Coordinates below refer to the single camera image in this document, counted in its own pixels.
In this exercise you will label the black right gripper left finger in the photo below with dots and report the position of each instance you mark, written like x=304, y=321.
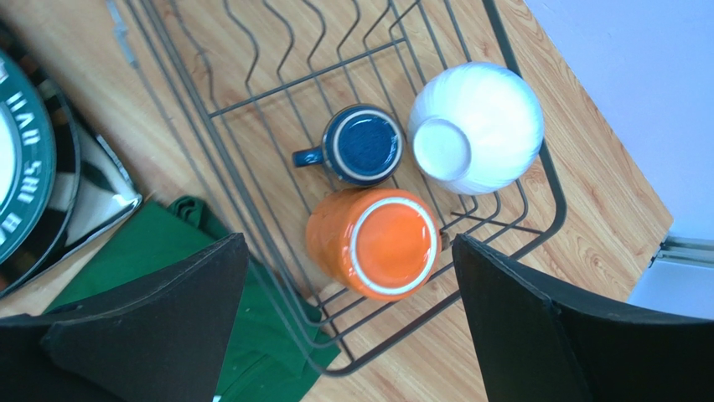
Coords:
x=161, y=337

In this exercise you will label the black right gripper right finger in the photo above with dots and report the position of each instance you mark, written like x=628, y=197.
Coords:
x=538, y=338

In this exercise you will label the square floral ceramic plate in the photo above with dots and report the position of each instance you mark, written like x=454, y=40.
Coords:
x=92, y=192

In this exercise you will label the orange ceramic mug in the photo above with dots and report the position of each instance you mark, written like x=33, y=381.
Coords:
x=382, y=243

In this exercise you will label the white ribbed bowl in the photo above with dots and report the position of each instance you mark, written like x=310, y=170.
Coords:
x=475, y=128

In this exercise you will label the round green rimmed plate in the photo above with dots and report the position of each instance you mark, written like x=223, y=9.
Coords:
x=28, y=156

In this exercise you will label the dark blue ceramic mug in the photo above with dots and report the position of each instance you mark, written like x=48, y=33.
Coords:
x=362, y=145

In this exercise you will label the round black rimmed plate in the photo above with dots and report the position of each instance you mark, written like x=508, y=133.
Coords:
x=55, y=101

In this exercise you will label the folded dark green t-shirt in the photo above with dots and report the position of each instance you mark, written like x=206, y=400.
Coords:
x=262, y=362

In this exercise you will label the aluminium frame post right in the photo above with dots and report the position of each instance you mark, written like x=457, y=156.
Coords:
x=687, y=251

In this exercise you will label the grey wire dish rack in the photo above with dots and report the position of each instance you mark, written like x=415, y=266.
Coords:
x=244, y=84

